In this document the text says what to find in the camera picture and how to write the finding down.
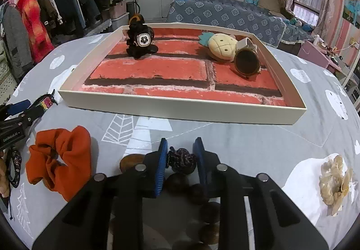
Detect white standing mirror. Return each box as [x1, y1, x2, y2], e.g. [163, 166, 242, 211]
[342, 64, 360, 100]

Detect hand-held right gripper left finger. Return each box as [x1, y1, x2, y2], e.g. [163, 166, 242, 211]
[32, 138, 169, 250]

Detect black cord bracelet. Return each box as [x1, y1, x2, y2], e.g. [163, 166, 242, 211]
[5, 145, 23, 221]

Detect brick-pattern jewelry tray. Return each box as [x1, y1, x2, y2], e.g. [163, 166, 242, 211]
[58, 23, 307, 126]

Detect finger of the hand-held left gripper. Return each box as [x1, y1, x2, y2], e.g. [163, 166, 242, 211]
[15, 107, 46, 128]
[0, 99, 31, 121]

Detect bed with blue patterned cover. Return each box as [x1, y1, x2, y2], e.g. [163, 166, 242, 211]
[166, 0, 313, 49]

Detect orange scrunchie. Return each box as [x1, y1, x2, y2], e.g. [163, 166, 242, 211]
[26, 125, 92, 202]

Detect couple wall poster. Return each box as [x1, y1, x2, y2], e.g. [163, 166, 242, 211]
[342, 0, 360, 29]

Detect round brown wristwatch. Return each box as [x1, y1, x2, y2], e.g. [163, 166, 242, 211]
[233, 37, 262, 80]

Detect black scrunchie with watch face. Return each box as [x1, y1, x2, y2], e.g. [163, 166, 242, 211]
[125, 22, 158, 60]

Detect plastic storage boxes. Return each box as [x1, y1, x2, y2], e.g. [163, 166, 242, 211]
[108, 0, 130, 32]

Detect row of hanging clothes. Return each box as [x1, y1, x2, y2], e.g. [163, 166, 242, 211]
[0, 0, 130, 77]

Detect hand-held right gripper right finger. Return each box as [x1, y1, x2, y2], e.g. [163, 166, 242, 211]
[193, 137, 329, 250]

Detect colorful beaded bracelet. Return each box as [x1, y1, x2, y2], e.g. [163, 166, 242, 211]
[29, 89, 60, 116]

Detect grey polar bear blanket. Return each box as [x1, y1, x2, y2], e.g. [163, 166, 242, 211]
[0, 32, 360, 250]

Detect wooden bead bracelet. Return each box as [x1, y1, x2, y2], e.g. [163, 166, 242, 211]
[108, 147, 223, 250]

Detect grey lace-edged cover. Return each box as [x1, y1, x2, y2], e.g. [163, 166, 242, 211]
[84, 18, 113, 37]

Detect pineapple plush hair clip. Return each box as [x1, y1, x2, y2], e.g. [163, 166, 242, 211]
[198, 32, 240, 64]

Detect pink cabinet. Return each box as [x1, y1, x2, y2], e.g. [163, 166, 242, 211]
[295, 40, 344, 77]

